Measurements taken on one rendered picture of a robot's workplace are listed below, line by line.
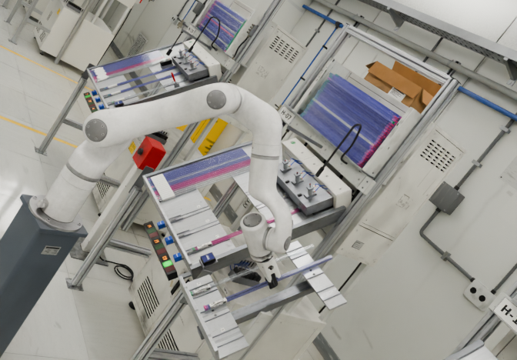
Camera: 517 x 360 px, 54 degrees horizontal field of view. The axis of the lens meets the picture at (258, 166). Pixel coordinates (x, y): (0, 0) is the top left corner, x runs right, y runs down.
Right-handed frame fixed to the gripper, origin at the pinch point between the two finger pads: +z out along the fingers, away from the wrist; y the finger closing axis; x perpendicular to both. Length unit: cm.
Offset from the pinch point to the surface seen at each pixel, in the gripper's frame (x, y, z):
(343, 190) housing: -49, 29, 7
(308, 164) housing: -46, 53, 6
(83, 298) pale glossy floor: 76, 88, 51
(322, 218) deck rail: -35.8, 25.4, 12.4
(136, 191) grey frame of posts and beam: 28, 95, 10
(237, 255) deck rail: 3.9, 25.3, 7.9
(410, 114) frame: -81, 24, -20
